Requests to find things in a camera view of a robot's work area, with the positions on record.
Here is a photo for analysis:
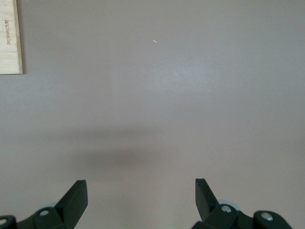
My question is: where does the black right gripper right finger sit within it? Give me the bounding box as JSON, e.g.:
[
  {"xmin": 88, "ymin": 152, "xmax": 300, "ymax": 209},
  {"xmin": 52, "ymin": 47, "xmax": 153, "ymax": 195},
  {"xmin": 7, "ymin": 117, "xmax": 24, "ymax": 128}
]
[{"xmin": 192, "ymin": 178, "xmax": 293, "ymax": 229}]

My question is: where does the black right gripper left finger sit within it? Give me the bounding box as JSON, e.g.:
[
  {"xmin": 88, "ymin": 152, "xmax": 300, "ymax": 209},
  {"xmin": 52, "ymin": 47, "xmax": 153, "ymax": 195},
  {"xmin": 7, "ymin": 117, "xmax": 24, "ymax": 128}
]
[{"xmin": 0, "ymin": 180, "xmax": 88, "ymax": 229}]

